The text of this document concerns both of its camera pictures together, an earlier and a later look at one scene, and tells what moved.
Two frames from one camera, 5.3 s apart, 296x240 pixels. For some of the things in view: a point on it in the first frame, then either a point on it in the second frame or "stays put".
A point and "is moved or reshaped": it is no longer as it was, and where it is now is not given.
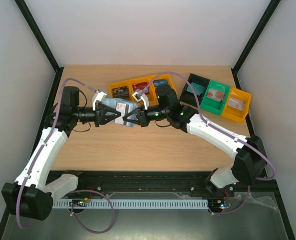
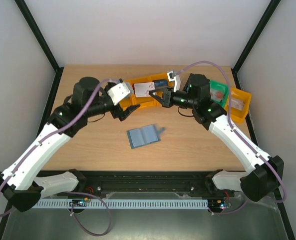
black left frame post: [43, 43] stays put
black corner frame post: [271, 8] stays put
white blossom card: [124, 109] is moved or reshaped
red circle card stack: [215, 95] stays put
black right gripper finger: [137, 111] → [152, 91]
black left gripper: [101, 112] → [117, 113]
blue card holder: [111, 103] → [142, 136]
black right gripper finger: [132, 121] → [160, 99]
